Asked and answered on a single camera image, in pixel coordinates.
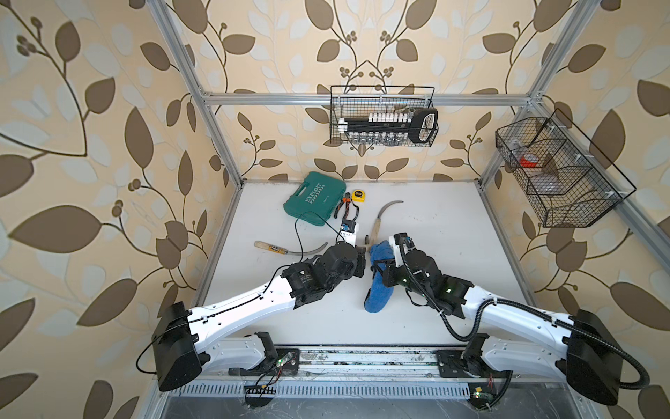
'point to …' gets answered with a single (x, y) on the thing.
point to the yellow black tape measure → (358, 195)
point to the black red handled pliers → (345, 200)
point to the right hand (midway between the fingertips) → (375, 263)
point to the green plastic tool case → (315, 197)
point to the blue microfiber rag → (379, 296)
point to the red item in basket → (529, 161)
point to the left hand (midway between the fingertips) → (360, 246)
